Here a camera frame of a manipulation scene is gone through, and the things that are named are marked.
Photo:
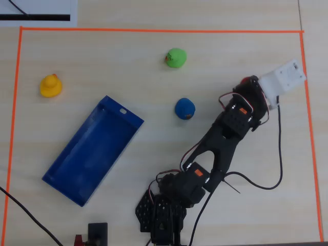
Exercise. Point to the long orange tape strip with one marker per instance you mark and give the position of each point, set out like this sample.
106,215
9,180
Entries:
164,30

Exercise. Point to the blue plastic rectangular box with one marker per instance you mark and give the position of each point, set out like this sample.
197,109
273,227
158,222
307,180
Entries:
97,146

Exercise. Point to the black table clamp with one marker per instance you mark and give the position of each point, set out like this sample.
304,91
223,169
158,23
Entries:
98,232

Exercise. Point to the green rubber duck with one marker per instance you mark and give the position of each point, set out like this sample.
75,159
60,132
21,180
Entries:
176,58

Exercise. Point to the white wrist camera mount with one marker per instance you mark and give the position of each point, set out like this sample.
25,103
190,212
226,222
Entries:
282,79

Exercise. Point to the yellow rubber duck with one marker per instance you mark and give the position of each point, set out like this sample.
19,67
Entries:
50,87

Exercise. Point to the white paper with black bar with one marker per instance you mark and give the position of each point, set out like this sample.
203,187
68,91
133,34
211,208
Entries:
73,12

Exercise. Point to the red rubber duck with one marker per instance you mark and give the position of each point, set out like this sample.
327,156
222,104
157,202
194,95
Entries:
244,80

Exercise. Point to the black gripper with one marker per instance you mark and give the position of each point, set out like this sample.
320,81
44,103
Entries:
252,82

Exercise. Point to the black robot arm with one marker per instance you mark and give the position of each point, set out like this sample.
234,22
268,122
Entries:
223,138

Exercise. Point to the blue rubber duck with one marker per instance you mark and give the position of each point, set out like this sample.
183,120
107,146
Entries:
185,109

